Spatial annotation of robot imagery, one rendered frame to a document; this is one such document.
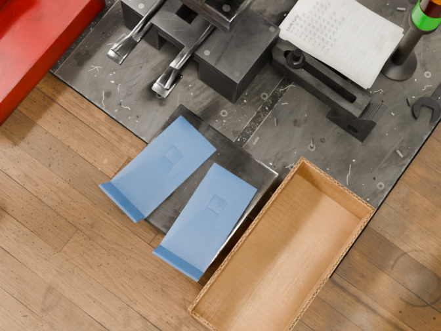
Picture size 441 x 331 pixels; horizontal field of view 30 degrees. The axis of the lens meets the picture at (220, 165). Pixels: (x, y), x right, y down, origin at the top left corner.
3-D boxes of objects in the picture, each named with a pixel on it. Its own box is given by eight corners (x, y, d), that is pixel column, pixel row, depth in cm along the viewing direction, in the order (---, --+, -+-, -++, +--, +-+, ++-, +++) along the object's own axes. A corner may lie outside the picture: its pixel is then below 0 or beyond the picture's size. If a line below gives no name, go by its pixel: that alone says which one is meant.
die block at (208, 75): (123, 25, 120) (120, 2, 113) (165, -23, 123) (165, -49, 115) (233, 104, 118) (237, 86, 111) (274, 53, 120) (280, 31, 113)
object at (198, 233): (152, 256, 110) (151, 252, 107) (214, 163, 113) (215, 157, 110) (196, 284, 109) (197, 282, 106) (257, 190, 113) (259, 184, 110)
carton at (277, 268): (187, 314, 111) (188, 308, 103) (294, 171, 117) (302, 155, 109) (264, 373, 109) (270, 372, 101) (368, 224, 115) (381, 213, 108)
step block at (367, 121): (325, 117, 118) (336, 95, 109) (336, 101, 119) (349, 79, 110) (362, 143, 117) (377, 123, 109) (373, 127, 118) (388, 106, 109)
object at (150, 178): (100, 190, 112) (98, 185, 109) (180, 115, 115) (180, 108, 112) (136, 226, 110) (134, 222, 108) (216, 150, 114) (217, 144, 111)
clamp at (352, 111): (262, 74, 119) (270, 46, 110) (275, 57, 120) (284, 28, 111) (346, 134, 118) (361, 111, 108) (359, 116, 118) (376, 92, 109)
